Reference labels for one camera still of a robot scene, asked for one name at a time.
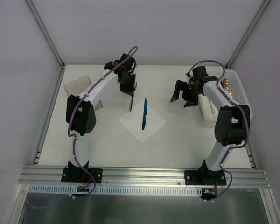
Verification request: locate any silver metal fork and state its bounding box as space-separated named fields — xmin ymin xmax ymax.
xmin=129 ymin=96 xmax=133 ymax=112

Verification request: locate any white paper napkin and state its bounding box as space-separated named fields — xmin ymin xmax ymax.
xmin=118 ymin=99 xmax=166 ymax=143

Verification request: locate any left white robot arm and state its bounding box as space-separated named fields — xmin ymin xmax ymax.
xmin=61 ymin=54 xmax=136 ymax=183

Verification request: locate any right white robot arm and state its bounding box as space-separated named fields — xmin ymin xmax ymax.
xmin=170 ymin=66 xmax=251 ymax=186

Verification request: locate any copper spoon in basket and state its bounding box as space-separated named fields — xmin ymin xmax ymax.
xmin=221 ymin=78 xmax=232 ymax=95

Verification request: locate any white perforated plastic basket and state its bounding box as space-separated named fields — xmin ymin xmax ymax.
xmin=198 ymin=69 xmax=253 ymax=123

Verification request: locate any smoky transparent plastic container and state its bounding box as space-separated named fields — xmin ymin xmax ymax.
xmin=64 ymin=76 xmax=99 ymax=105

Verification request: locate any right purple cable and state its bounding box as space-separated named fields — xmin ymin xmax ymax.
xmin=185 ymin=60 xmax=251 ymax=201

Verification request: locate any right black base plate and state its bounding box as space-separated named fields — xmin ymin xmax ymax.
xmin=184 ymin=170 xmax=227 ymax=186

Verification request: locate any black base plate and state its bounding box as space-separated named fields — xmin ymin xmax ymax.
xmin=184 ymin=170 xmax=227 ymax=186
xmin=61 ymin=161 xmax=103 ymax=183

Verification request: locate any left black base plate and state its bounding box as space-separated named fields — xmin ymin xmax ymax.
xmin=61 ymin=161 xmax=103 ymax=183

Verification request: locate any aluminium mounting rail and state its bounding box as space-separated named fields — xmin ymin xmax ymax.
xmin=18 ymin=165 xmax=271 ymax=189

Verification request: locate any white slotted cable duct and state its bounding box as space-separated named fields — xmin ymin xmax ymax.
xmin=28 ymin=184 xmax=202 ymax=197

